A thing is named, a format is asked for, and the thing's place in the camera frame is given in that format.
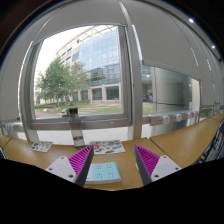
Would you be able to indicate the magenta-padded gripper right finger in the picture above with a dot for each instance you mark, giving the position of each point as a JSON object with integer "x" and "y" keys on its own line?
{"x": 163, "y": 166}

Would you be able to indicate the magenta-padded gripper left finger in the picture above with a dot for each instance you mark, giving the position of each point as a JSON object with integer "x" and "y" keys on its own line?
{"x": 63, "y": 167}

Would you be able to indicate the small colourful sticker sheet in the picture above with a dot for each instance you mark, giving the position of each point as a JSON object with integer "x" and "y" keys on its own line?
{"x": 41, "y": 146}

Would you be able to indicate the clear bottle with black cap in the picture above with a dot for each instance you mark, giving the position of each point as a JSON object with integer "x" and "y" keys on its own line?
{"x": 77, "y": 131}

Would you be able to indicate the white and teal power strip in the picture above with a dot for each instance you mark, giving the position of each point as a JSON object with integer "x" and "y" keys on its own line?
{"x": 105, "y": 172}

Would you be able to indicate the large colourful sticker sheet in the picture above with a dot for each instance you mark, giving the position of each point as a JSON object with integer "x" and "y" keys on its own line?
{"x": 108, "y": 147}

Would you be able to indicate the person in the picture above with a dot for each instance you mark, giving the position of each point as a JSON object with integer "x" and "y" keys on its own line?
{"x": 150, "y": 98}

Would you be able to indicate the green tree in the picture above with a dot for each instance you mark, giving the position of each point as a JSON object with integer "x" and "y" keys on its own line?
{"x": 56, "y": 80}

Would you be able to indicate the glass office building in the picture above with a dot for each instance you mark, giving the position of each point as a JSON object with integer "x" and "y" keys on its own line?
{"x": 100, "y": 53}

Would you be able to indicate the long wall socket rail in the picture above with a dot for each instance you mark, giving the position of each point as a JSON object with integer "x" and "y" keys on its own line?
{"x": 173, "y": 118}

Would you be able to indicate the grey window frame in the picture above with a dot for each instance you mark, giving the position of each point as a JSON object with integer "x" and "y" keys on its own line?
{"x": 100, "y": 121}

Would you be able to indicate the short wall socket rail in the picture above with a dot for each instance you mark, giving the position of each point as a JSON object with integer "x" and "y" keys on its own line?
{"x": 11, "y": 128}

